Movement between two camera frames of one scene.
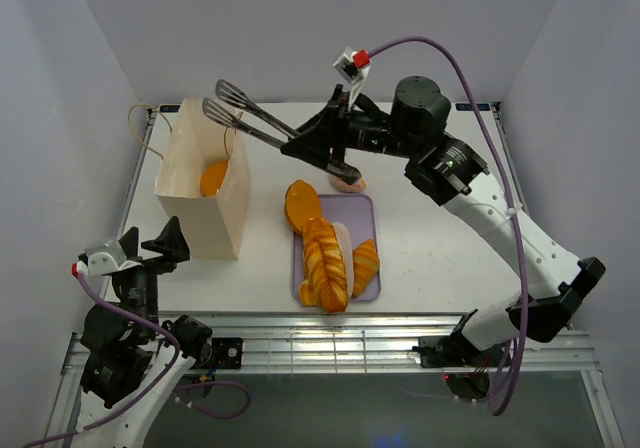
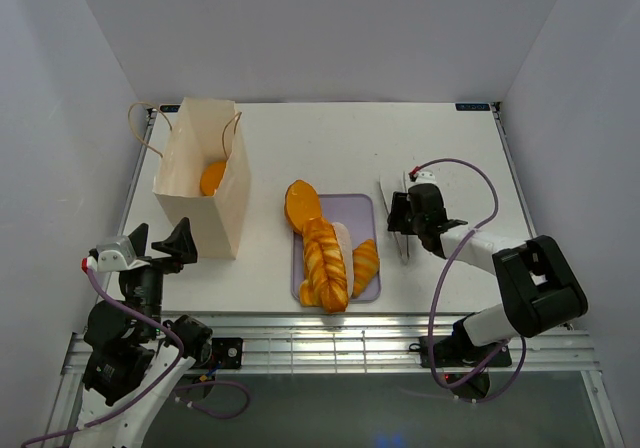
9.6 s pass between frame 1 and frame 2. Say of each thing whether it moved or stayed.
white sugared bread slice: stayed
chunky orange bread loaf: stayed
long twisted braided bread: stayed
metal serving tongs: moved
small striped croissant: stayed
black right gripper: moved
